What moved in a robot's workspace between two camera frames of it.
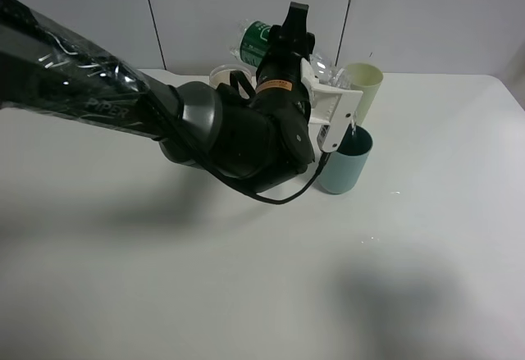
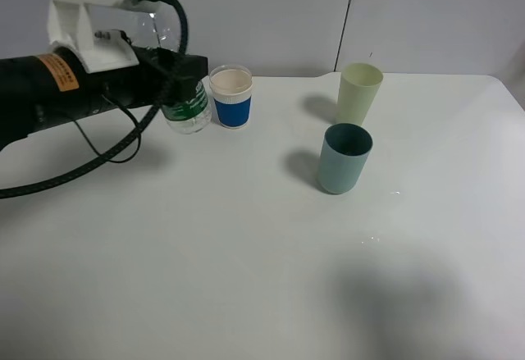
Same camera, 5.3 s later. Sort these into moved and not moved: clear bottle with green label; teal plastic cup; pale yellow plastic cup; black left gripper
Moved: clear bottle with green label; black left gripper
Not moved: teal plastic cup; pale yellow plastic cup
